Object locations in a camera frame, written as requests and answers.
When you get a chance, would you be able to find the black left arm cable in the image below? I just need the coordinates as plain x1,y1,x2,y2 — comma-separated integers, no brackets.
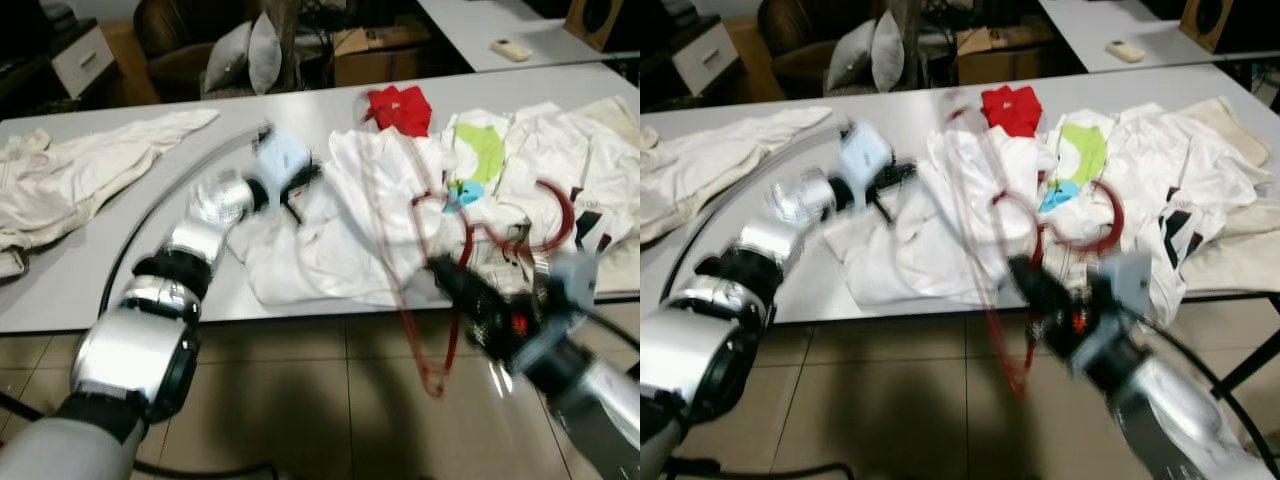
660,125,843,301
98,125,273,306

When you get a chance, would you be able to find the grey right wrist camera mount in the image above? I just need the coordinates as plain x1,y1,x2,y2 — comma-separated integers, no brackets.
525,249,603,373
1083,249,1157,373

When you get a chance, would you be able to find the beige cloth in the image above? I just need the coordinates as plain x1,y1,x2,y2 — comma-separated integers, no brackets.
580,95,641,299
1180,95,1280,297

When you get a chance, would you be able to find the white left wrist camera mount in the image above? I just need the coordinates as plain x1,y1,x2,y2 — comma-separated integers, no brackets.
835,122,898,193
250,128,313,199

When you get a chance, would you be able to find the plain white T-shirt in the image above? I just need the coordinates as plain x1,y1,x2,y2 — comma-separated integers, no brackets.
845,125,1051,306
228,125,461,309

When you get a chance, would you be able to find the black floor cable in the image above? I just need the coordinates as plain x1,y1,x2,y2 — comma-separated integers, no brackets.
663,453,858,480

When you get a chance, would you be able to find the grey pillow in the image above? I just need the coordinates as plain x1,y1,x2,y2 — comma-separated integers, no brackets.
826,20,874,97
204,22,252,97
246,12,284,97
869,10,907,94

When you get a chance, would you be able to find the red wire hanger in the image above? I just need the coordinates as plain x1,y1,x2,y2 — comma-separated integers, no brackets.
940,90,1127,397
360,95,581,401

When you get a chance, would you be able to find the white drawer cabinet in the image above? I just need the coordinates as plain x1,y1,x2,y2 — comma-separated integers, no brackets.
50,25,117,100
672,20,742,97

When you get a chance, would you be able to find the white side table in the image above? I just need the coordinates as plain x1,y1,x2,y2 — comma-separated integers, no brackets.
1040,0,1253,74
415,0,641,74

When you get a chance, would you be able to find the black table leg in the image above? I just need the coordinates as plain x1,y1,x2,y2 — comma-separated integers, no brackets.
1213,348,1280,423

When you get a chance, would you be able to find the cream garment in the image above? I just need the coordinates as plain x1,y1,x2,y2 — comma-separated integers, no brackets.
640,105,836,246
0,108,221,283

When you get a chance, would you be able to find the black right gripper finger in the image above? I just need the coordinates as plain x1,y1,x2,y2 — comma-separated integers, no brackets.
427,261,480,312
1004,261,1052,310
1007,255,1064,297
430,255,492,299

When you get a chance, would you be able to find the small red cloth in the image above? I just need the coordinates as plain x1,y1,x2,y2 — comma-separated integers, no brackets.
362,85,434,138
978,85,1044,139

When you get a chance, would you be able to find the brown armchair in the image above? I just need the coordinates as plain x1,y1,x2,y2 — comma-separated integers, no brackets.
756,0,842,98
134,0,217,102

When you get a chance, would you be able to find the white T-shirt green print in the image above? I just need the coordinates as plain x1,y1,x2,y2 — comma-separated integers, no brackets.
1035,105,1131,216
440,105,531,216

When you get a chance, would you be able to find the white shirt black print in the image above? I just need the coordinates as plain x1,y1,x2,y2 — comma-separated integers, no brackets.
495,100,641,296
1100,100,1261,326

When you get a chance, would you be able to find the wooden speaker box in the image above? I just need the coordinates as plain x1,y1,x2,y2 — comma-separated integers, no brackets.
1180,0,1234,54
565,0,627,54

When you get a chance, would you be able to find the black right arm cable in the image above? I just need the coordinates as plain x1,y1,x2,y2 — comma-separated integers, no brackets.
578,303,641,353
1138,308,1280,473

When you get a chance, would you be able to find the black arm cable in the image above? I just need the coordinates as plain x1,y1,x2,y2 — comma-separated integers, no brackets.
578,303,641,353
660,125,843,301
98,125,273,306
1138,308,1280,473

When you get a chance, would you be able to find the brown cardboard box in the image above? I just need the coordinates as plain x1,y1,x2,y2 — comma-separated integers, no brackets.
956,25,1042,87
332,25,422,87

